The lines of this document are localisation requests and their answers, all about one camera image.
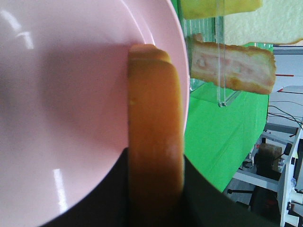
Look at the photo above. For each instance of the pink round plate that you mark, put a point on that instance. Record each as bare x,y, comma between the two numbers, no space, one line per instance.
63,96

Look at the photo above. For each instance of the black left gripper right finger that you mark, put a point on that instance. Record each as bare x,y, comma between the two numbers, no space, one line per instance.
202,205

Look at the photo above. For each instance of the yellow toy cheese slice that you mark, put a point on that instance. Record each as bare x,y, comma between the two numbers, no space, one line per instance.
196,9

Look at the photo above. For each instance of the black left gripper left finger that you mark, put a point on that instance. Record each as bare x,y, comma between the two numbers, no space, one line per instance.
105,206

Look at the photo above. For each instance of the toy bread slice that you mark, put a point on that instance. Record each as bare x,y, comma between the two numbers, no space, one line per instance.
155,132
275,22

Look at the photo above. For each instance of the toy bacon strip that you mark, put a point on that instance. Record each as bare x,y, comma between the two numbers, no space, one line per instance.
250,69

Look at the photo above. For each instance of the right clear plastic tray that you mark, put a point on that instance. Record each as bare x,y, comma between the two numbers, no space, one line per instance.
207,58

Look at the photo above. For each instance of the green tablecloth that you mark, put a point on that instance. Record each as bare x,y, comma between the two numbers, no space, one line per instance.
219,138

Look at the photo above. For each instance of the white metal frame rack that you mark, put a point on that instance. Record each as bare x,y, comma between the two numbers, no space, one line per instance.
277,157

